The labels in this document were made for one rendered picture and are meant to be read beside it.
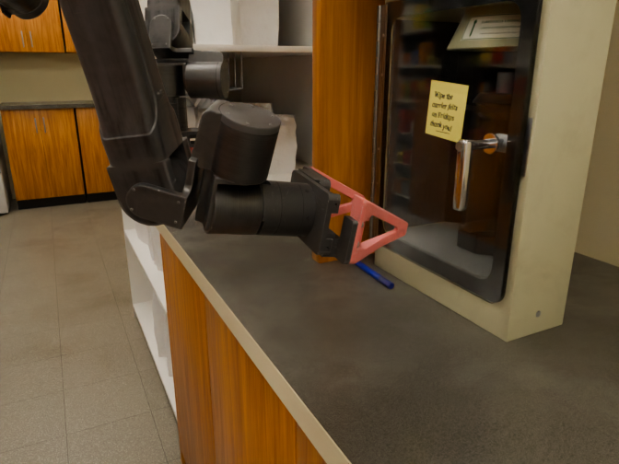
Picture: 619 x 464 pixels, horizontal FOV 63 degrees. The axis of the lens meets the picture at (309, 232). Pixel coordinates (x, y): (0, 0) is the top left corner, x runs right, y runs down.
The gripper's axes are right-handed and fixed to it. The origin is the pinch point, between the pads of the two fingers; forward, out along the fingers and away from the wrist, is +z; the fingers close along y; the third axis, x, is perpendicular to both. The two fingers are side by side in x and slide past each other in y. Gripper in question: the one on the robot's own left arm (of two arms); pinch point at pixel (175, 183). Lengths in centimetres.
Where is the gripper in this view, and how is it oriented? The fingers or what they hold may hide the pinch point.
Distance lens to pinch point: 91.6
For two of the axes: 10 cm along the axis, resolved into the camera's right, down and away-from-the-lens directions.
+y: 8.9, -1.4, 4.3
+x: -4.5, -2.6, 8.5
